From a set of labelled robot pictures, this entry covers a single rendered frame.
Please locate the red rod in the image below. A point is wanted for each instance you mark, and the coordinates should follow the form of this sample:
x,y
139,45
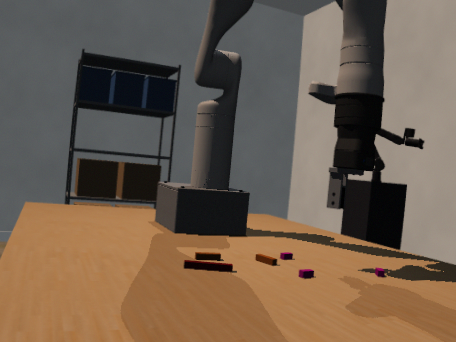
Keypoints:
x,y
224,267

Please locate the small magenta block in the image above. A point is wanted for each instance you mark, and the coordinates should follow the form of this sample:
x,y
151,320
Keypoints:
x,y
306,273
379,272
286,256

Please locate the orange-brown rectangular rod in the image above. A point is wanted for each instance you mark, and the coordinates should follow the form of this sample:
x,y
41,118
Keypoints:
x,y
266,259

